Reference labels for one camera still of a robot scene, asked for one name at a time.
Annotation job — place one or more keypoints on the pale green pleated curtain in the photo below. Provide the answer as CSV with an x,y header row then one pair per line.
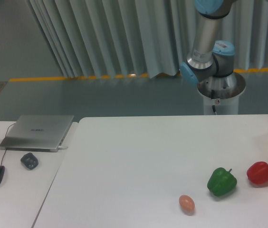
x,y
122,37

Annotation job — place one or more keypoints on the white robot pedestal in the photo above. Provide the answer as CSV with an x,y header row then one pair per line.
x,y
221,94

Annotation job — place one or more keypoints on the red bell pepper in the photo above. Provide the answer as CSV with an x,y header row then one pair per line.
x,y
258,173

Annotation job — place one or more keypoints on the small black plastic gadget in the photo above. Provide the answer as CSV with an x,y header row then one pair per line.
x,y
30,161

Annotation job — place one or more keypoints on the silver closed laptop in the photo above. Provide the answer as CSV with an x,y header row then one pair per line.
x,y
39,133

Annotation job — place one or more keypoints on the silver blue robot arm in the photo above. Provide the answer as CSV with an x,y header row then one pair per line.
x,y
206,42

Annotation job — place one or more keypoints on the green bell pepper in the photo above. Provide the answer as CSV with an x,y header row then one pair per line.
x,y
221,182

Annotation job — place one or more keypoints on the brown egg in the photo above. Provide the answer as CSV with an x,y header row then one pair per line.
x,y
187,204

